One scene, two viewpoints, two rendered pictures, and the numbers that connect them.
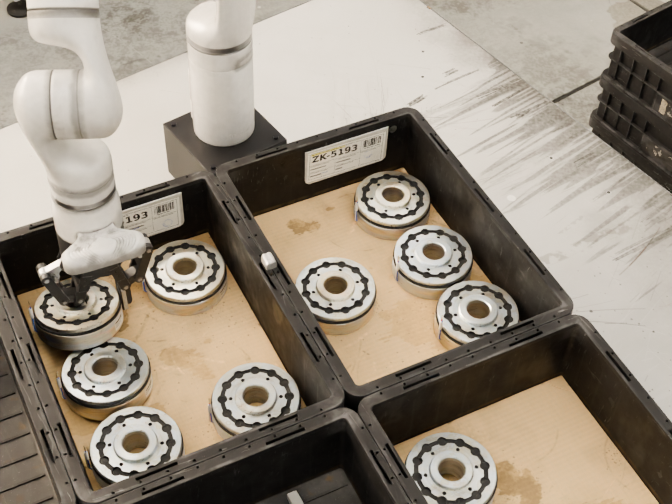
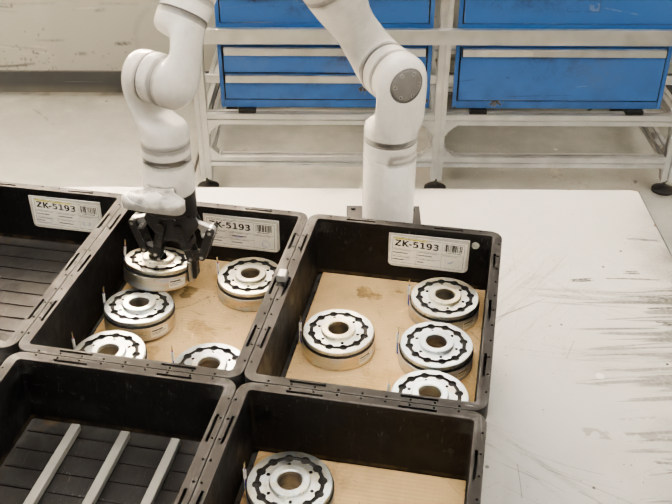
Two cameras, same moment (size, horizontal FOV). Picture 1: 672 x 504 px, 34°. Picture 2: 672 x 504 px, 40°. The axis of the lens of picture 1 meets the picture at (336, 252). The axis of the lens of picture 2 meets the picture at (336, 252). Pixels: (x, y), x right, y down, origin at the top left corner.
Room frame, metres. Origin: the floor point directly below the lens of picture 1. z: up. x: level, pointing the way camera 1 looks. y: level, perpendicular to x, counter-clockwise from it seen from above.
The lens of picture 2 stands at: (0.09, -0.65, 1.68)
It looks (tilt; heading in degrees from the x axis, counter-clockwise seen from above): 34 degrees down; 39
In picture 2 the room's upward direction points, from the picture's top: straight up
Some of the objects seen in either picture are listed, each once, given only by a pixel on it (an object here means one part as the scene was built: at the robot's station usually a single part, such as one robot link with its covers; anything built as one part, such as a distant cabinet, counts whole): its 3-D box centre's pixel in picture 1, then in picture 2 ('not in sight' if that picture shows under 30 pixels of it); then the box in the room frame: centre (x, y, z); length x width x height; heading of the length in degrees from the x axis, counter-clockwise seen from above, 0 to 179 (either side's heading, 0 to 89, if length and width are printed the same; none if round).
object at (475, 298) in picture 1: (478, 310); (429, 394); (0.86, -0.18, 0.86); 0.05 x 0.05 x 0.01
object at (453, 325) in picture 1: (477, 312); (429, 396); (0.86, -0.18, 0.86); 0.10 x 0.10 x 0.01
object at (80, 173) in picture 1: (65, 135); (157, 105); (0.84, 0.29, 1.14); 0.09 x 0.07 x 0.15; 97
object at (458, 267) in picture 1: (433, 254); (436, 345); (0.95, -0.13, 0.86); 0.10 x 0.10 x 0.01
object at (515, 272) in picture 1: (383, 267); (384, 333); (0.92, -0.06, 0.87); 0.40 x 0.30 x 0.11; 28
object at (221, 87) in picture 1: (222, 82); (388, 181); (1.25, 0.18, 0.89); 0.09 x 0.09 x 0.17; 38
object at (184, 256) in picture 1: (184, 267); (250, 274); (0.91, 0.19, 0.86); 0.05 x 0.05 x 0.01
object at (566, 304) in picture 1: (385, 240); (385, 304); (0.92, -0.06, 0.92); 0.40 x 0.30 x 0.02; 28
